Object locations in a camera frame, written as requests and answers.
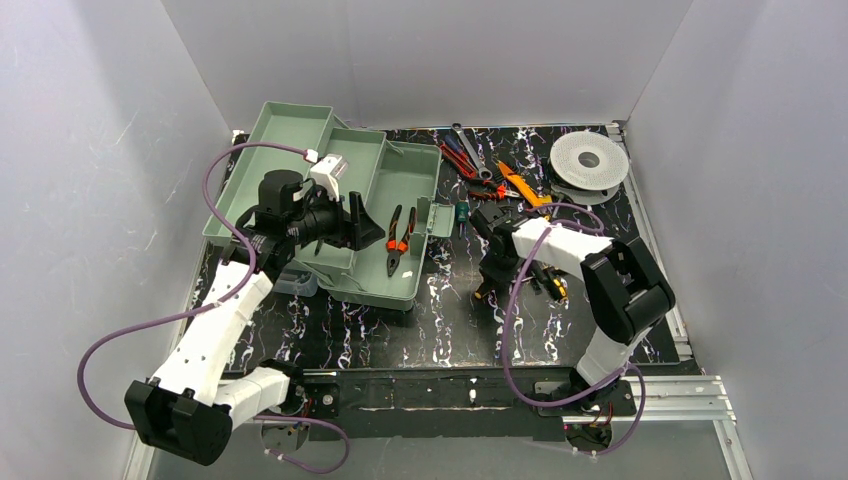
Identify red black utility knife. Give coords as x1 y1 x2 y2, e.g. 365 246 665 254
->
439 143 478 181

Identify blue red small screwdriver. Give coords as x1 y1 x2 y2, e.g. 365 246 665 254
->
445 134 477 176

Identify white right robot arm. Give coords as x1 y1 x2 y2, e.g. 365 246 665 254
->
469 204 676 408

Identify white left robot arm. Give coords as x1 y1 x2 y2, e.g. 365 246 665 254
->
125 170 385 466

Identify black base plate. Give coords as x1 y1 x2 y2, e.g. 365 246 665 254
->
282 367 638 441

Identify black orange pliers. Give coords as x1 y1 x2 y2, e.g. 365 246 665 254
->
386 204 418 277

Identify grey green tool box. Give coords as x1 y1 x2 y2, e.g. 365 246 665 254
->
201 100 457 313

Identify black long nose pliers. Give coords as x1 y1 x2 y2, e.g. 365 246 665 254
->
528 261 568 302

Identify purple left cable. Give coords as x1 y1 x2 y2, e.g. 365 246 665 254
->
77 140 351 476

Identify green stubby screwdriver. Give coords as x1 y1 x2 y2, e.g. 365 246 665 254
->
455 201 470 238

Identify red handled cutter pliers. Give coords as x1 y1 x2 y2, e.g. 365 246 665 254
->
468 186 521 201

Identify white filament spool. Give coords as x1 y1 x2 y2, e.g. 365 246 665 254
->
546 131 630 206

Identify grey combination wrench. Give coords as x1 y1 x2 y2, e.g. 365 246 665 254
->
452 123 493 180

